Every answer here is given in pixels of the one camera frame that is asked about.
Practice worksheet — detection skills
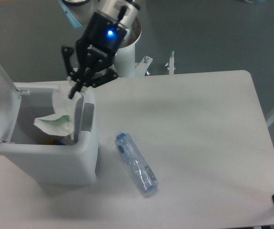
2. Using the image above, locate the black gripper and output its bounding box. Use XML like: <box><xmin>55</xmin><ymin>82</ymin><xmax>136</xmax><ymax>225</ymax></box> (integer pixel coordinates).
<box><xmin>61</xmin><ymin>12</ymin><xmax>126</xmax><ymax>99</ymax></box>

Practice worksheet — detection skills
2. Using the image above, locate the white paper wrapper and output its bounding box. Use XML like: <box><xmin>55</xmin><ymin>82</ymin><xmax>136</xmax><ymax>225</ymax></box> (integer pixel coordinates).
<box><xmin>33</xmin><ymin>85</ymin><xmax>83</xmax><ymax>140</ymax></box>

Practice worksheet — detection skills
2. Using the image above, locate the clear plastic water bottle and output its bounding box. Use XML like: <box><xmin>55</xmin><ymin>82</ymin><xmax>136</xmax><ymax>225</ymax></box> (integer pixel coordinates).
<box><xmin>114</xmin><ymin>132</ymin><xmax>159</xmax><ymax>196</ymax></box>

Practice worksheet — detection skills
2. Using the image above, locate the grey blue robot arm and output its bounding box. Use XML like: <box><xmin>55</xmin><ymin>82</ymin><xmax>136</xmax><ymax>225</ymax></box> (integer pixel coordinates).
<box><xmin>59</xmin><ymin>0</ymin><xmax>144</xmax><ymax>99</ymax></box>

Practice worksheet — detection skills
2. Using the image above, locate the white trash can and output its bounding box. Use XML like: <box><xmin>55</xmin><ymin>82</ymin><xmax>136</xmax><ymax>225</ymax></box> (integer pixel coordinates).
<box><xmin>0</xmin><ymin>83</ymin><xmax>99</xmax><ymax>186</ymax></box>

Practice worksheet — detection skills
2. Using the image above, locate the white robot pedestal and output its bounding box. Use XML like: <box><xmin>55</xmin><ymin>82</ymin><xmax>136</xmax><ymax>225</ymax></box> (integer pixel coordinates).
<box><xmin>113</xmin><ymin>18</ymin><xmax>153</xmax><ymax>78</ymax></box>

